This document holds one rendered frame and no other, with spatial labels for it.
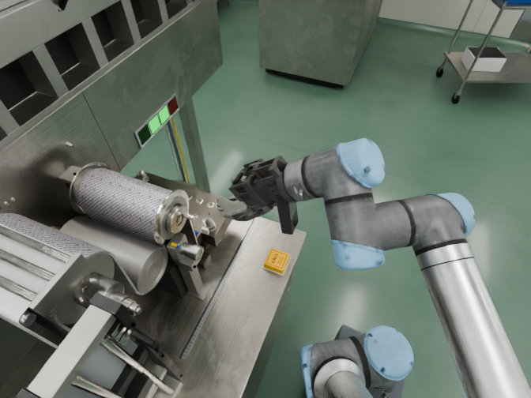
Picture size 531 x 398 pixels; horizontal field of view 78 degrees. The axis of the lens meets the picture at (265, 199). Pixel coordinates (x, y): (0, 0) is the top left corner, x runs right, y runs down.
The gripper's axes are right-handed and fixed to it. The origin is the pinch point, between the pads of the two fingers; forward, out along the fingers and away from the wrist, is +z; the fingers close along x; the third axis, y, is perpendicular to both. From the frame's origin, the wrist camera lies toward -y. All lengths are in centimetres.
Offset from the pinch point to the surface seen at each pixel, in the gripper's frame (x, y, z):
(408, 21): -448, -113, 65
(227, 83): -236, -17, 189
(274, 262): -12.4, -36.5, 22.3
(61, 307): 32.3, 12.0, 12.5
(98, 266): 23.1, 11.4, 13.1
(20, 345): 41, 2, 63
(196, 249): 5.7, -6.0, 16.1
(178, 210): 1.4, 4.1, 15.3
